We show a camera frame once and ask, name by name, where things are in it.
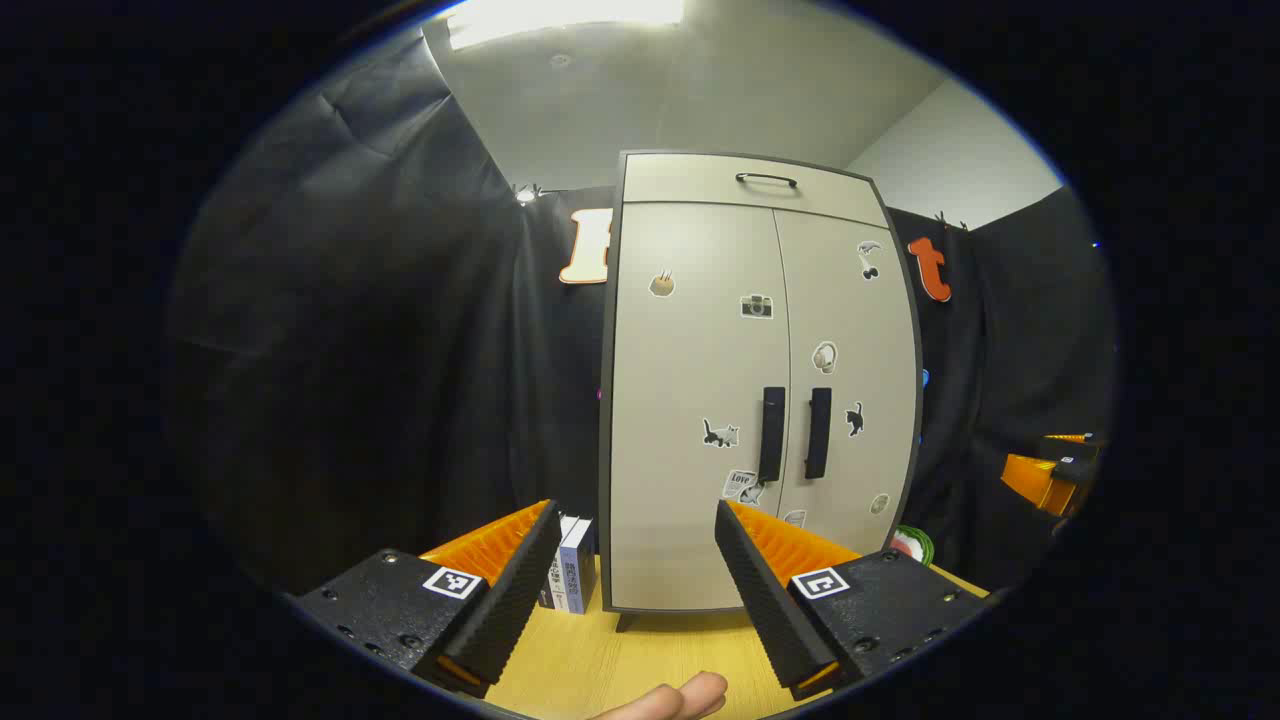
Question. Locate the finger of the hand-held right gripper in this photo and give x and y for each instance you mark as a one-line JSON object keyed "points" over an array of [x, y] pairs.
{"points": [[1070, 438], [1035, 482]]}

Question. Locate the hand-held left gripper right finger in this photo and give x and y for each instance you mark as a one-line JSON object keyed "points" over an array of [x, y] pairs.
{"points": [[765, 600]]}

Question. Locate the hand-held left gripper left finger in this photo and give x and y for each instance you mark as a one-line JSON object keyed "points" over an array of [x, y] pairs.
{"points": [[510, 600]]}

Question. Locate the grey double-door shoe cabinet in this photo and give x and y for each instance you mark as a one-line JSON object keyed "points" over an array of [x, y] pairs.
{"points": [[612, 400]]}

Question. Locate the grey cabinet door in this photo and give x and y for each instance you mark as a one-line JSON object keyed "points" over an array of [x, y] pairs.
{"points": [[850, 320], [690, 370]]}

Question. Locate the grey cabinet drawer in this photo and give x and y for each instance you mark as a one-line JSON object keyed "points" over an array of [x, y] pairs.
{"points": [[700, 180]]}

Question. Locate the light blue book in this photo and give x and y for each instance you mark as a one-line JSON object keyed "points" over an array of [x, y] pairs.
{"points": [[580, 570]]}

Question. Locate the green and white round object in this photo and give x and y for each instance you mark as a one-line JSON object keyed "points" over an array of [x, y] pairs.
{"points": [[912, 545]]}

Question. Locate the metal backdrop clip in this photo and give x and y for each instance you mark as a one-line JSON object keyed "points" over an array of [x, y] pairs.
{"points": [[950, 220], [525, 193]]}

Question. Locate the black backdrop cloth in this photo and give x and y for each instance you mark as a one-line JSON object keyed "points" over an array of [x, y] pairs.
{"points": [[350, 350]]}

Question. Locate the ceiling light panel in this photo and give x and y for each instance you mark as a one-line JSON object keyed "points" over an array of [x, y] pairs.
{"points": [[560, 18]]}

